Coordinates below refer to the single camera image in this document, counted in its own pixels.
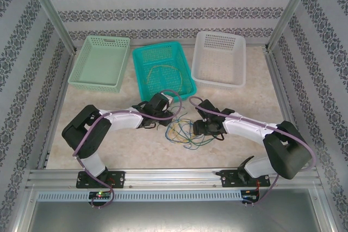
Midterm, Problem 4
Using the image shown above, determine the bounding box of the slotted grey cable duct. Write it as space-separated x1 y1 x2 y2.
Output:
36 190 243 202

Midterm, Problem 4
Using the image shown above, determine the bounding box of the green wire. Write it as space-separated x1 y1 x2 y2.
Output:
183 134 216 151

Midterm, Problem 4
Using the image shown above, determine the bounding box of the grey metal panel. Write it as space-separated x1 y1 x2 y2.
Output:
16 188 334 232

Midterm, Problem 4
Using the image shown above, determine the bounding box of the aluminium mounting rail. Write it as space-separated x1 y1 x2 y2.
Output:
26 168 324 189

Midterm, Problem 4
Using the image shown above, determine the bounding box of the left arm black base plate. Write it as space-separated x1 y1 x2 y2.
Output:
76 171 126 189

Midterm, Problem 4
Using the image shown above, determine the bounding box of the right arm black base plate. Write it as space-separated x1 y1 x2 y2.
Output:
220 169 271 189

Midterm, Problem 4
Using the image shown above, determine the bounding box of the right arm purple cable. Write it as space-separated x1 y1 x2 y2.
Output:
189 96 316 207

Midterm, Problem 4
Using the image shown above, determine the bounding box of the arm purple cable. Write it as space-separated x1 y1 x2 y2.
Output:
189 96 316 207
72 90 182 210

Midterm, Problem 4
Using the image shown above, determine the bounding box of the aluminium frame post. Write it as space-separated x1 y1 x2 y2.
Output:
265 0 318 53
23 0 77 53

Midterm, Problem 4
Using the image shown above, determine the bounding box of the small circuit board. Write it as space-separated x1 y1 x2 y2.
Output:
241 189 261 203
89 190 112 200

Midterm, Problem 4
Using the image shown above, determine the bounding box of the white plastic basket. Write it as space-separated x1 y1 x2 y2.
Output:
191 30 247 91

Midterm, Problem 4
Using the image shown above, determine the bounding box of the light green plastic basket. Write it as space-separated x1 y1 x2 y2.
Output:
67 35 131 93

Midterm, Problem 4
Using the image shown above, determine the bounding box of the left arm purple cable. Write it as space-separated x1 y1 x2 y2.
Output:
72 90 182 210

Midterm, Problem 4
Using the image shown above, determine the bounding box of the aluminium side rail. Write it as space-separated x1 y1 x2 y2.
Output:
37 51 76 170
265 47 310 167

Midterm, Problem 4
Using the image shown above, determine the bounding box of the teal plastic basket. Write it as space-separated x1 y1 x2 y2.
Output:
132 41 197 108

